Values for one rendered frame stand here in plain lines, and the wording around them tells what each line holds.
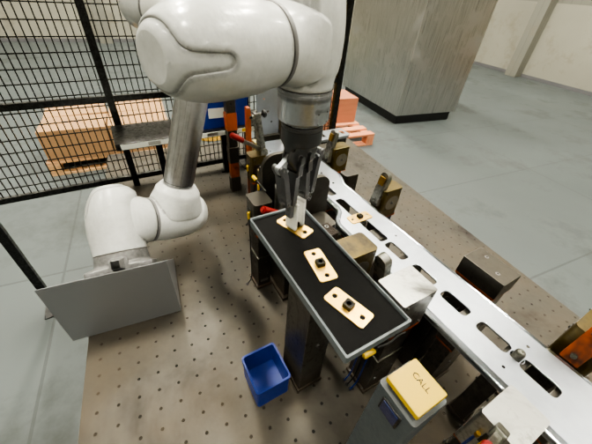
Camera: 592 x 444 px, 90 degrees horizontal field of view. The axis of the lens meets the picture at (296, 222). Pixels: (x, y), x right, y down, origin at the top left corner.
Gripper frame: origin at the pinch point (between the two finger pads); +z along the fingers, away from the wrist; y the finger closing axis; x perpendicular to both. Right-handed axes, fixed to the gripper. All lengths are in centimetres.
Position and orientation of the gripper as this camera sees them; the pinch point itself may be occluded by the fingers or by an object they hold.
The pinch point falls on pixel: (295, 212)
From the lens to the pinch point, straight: 64.9
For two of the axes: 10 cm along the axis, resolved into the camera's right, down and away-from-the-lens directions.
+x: -7.5, -4.5, 4.8
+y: 6.6, -4.4, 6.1
